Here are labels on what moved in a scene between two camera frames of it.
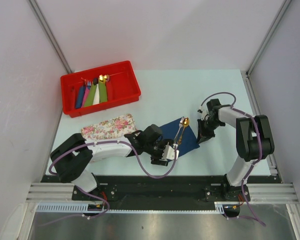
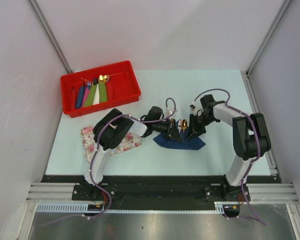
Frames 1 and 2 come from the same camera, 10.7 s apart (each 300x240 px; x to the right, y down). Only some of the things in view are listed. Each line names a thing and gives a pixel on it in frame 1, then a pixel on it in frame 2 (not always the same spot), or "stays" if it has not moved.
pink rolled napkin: x=85 y=97 stays
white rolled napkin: x=96 y=97 stays
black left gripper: x=155 y=160 to x=171 y=130
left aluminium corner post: x=50 y=35 stays
